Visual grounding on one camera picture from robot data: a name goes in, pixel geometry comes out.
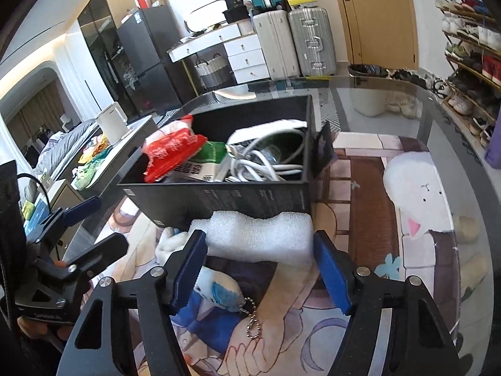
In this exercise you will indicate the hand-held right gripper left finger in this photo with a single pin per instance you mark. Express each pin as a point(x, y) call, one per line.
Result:
point(190, 270)

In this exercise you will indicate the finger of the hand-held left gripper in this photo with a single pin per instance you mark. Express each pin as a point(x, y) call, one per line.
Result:
point(84, 207)
point(105, 250)

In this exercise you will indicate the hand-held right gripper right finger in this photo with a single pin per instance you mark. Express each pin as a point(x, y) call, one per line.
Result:
point(332, 274)

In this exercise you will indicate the white foam block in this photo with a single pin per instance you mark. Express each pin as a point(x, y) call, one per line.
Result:
point(254, 235)

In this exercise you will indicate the black cardboard box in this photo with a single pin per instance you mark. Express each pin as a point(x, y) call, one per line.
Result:
point(235, 199)

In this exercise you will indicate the red snack packet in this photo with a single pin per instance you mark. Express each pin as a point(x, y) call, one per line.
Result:
point(172, 149)

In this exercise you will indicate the green snack packet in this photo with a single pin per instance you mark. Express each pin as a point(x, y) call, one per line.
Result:
point(213, 152)

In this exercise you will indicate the person's left hand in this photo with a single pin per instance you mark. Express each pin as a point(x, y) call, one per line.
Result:
point(35, 327)

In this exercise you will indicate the pile of colourful snack packets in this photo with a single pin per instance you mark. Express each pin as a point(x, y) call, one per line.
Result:
point(92, 156)

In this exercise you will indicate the bed with grey bedding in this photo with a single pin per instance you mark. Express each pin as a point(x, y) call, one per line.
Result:
point(58, 145)

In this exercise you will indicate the printed cartoon table mat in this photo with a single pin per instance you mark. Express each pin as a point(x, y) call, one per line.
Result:
point(368, 211)

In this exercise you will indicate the white top side table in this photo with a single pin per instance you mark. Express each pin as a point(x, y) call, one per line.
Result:
point(125, 145)

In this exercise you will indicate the white electric kettle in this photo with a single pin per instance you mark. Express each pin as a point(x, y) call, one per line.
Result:
point(111, 123)

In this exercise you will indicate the brown curtain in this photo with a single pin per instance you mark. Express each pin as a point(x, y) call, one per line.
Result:
point(37, 109)

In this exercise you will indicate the beige slipper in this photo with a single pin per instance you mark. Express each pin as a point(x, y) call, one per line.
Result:
point(467, 229)
point(475, 274)

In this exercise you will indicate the black refrigerator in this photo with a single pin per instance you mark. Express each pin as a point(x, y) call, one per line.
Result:
point(150, 62)

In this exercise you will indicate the dark glass cabinet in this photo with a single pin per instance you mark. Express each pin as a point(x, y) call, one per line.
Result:
point(101, 47)

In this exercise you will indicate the patterned floor rug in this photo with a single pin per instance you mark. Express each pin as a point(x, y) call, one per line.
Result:
point(332, 109)

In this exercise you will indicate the white trash bin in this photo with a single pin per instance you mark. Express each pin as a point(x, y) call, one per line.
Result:
point(368, 94)

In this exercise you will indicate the grey white laundry basket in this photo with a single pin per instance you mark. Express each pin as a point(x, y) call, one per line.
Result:
point(213, 72)

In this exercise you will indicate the purple bag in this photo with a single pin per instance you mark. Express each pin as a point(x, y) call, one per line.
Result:
point(494, 145)

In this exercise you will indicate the pile of loose shoes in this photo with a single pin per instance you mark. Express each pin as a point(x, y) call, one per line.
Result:
point(411, 76)

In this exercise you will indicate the white dressing table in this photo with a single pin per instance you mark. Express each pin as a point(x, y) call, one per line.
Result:
point(242, 53)

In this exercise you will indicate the oval mirror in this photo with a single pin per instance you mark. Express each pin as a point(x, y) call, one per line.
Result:
point(207, 15)

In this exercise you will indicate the silver suitcase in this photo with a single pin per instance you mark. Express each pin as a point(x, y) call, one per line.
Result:
point(313, 41)

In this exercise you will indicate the white suitcase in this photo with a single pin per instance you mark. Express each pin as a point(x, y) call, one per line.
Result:
point(276, 43)

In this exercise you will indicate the wooden shoe rack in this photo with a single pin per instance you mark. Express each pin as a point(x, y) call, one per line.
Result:
point(469, 66)

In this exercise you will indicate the black handbag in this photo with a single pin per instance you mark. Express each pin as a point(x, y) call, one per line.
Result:
point(237, 8)

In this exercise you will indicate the tan wooden door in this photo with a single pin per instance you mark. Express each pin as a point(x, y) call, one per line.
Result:
point(375, 19)

